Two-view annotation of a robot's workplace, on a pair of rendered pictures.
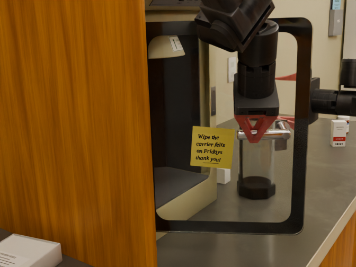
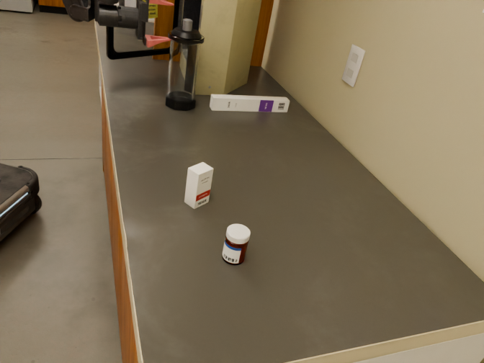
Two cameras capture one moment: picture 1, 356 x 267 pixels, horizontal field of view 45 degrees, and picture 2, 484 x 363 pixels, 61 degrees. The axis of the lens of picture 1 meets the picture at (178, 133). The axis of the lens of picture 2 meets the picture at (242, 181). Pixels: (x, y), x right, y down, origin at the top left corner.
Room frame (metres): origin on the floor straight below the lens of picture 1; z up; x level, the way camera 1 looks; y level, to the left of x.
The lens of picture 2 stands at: (1.92, -1.16, 1.48)
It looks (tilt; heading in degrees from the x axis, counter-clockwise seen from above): 32 degrees down; 120
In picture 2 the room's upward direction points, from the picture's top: 11 degrees clockwise
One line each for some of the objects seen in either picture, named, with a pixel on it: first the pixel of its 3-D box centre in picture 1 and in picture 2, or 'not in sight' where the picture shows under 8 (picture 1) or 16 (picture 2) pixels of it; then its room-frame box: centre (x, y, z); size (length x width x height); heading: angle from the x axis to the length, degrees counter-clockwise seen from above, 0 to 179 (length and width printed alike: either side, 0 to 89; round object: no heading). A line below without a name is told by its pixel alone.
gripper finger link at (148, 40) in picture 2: not in sight; (155, 32); (1.02, -0.28, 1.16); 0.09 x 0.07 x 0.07; 55
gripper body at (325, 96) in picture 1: (322, 101); (130, 17); (0.97, -0.34, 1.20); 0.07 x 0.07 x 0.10; 55
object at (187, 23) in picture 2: not in sight; (186, 31); (1.07, -0.20, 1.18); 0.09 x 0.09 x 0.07
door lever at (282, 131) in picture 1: (264, 132); not in sight; (0.71, -0.15, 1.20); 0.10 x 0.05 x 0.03; 83
